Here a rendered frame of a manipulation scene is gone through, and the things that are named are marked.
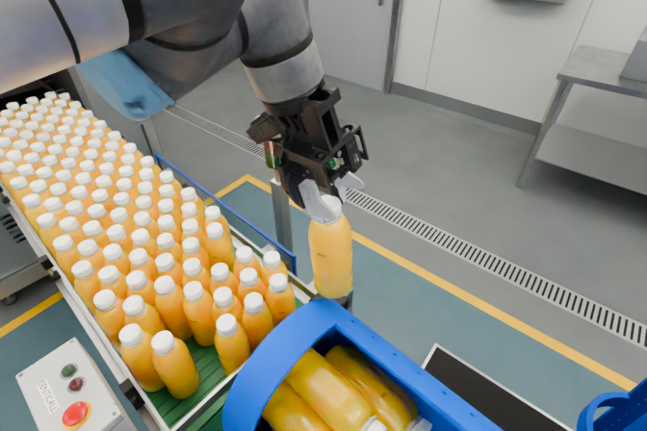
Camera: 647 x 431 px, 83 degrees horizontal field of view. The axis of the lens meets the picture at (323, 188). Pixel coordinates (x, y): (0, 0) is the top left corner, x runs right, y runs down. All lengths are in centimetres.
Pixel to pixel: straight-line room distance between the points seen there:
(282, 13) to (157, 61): 13
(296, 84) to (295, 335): 39
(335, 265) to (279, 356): 16
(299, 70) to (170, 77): 13
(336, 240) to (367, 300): 161
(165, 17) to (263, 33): 16
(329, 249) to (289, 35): 32
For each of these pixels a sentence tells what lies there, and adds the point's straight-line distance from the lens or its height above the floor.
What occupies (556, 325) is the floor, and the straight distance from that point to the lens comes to 239.
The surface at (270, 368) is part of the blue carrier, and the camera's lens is 60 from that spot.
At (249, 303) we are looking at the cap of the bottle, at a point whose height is 109.
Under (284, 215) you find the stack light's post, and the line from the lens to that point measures 117.
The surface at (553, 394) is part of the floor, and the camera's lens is 217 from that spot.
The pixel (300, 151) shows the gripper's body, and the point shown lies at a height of 154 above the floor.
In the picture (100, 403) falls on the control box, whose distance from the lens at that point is 80.
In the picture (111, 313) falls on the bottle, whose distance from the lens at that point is 95.
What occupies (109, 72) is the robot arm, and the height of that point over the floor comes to 168.
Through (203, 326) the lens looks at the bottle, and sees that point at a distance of 94.
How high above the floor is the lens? 176
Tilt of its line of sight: 39 degrees down
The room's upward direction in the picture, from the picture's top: straight up
